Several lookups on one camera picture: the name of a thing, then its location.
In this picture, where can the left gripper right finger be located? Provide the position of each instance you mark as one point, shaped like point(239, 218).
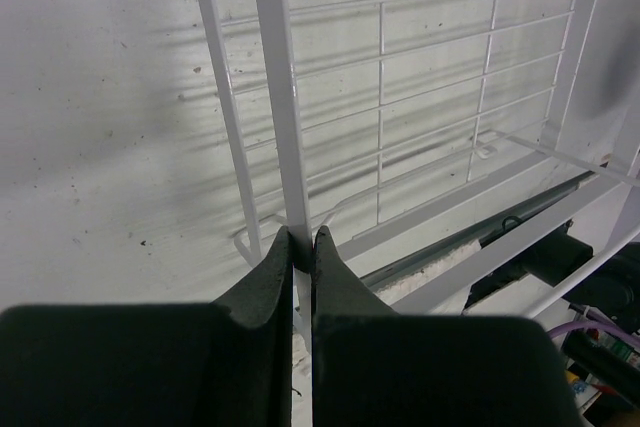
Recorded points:
point(372, 366)

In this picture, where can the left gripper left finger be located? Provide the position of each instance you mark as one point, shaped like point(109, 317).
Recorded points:
point(227, 362)

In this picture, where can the white wire dish rack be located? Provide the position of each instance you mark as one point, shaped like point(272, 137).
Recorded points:
point(397, 123)

